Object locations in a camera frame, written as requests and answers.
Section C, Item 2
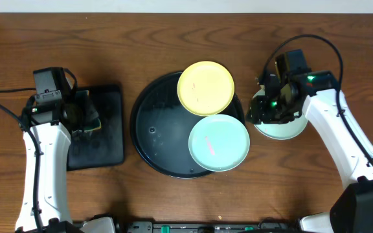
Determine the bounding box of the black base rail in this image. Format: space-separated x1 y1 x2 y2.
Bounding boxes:
126 221 300 233

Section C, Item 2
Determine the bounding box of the yellow plate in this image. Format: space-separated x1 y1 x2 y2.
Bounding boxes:
177 61 235 117

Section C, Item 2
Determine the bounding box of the mint green plate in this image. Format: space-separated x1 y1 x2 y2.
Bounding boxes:
188 114 250 172
253 89 309 140

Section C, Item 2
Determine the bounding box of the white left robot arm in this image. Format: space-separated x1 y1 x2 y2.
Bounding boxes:
14 96 117 232

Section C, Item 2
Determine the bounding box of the black rectangular tray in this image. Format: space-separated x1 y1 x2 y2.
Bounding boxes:
67 85 124 171

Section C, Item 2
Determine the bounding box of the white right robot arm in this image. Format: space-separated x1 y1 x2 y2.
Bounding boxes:
247 71 373 232

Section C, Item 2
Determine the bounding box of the black round tray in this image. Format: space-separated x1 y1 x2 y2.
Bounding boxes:
130 71 246 179

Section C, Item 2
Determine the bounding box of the green scouring sponge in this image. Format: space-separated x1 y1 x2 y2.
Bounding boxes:
74 90 102 132

